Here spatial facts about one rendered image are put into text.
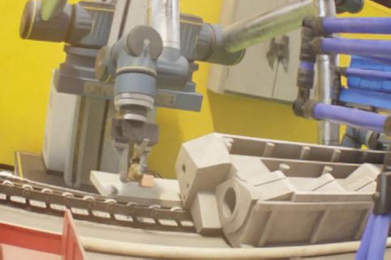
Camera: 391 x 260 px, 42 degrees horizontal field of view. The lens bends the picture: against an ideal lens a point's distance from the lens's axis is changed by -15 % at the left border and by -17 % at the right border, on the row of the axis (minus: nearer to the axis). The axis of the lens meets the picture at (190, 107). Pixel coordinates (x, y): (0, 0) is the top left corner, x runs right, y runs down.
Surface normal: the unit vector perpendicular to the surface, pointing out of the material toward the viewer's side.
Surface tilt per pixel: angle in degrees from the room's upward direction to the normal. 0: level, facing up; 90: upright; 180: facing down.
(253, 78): 90
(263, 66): 90
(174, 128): 90
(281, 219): 100
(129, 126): 65
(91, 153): 90
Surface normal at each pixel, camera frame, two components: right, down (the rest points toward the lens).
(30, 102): 0.31, 0.19
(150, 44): 0.49, -0.22
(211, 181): 0.24, 0.47
